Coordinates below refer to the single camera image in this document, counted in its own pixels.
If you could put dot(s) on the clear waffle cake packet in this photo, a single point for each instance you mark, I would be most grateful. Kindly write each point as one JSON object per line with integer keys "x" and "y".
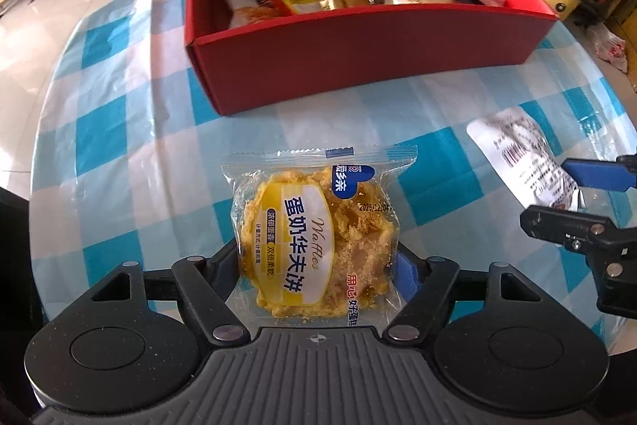
{"x": 308, "y": 236}

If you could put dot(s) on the red cardboard box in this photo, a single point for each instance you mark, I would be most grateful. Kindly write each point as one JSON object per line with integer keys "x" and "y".
{"x": 348, "y": 51}

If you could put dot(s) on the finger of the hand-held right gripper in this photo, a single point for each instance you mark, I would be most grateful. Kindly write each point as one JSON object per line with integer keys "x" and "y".
{"x": 592, "y": 173}
{"x": 562, "y": 226}

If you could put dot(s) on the white plastic bag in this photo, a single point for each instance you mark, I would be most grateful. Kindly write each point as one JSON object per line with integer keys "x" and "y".
{"x": 609, "y": 46}

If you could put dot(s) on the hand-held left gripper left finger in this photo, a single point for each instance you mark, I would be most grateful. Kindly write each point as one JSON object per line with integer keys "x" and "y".
{"x": 219, "y": 265}

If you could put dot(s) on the white strawberry print packet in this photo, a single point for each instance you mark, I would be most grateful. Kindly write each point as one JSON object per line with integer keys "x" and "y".
{"x": 517, "y": 151}

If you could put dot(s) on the white spicy strip packet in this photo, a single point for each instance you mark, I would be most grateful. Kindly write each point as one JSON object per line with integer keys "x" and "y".
{"x": 239, "y": 2}

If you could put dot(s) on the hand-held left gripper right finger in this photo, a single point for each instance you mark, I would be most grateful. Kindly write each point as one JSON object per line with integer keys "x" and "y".
{"x": 408, "y": 270}

